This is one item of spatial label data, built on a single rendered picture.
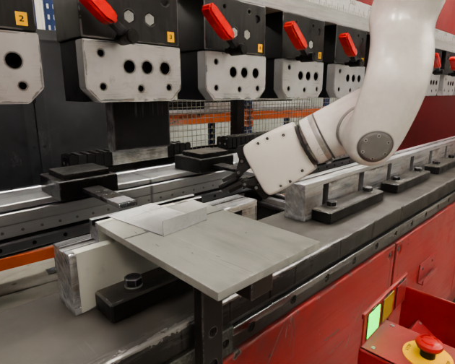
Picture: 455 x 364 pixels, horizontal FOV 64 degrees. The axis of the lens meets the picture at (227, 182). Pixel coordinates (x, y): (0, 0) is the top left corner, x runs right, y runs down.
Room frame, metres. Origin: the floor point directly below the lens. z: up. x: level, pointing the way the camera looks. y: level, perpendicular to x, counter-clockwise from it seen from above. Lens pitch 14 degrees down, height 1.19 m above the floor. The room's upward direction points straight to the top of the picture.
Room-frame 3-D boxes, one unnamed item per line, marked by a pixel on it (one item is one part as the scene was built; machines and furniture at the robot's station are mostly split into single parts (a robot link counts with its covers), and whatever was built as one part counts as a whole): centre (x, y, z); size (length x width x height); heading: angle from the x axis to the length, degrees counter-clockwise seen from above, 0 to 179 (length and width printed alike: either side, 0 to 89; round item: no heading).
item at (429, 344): (0.50, -0.32, 0.79); 0.04 x 0.04 x 0.04
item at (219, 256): (0.47, 0.04, 1.00); 0.26 x 0.18 x 0.01; 44
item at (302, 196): (1.45, -0.77, 0.92); 1.67 x 0.06 x 0.10; 134
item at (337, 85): (0.98, -0.28, 1.26); 0.15 x 0.09 x 0.17; 134
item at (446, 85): (1.53, -0.85, 1.26); 0.15 x 0.09 x 0.17; 134
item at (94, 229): (0.59, 0.13, 0.99); 0.20 x 0.03 x 0.03; 134
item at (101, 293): (0.56, 0.07, 0.89); 0.30 x 0.05 x 0.03; 134
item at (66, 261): (0.62, 0.10, 0.92); 0.39 x 0.06 x 0.10; 134
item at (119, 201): (0.69, 0.26, 1.01); 0.26 x 0.12 x 0.05; 44
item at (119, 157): (0.58, 0.14, 1.13); 0.10 x 0.02 x 0.10; 134
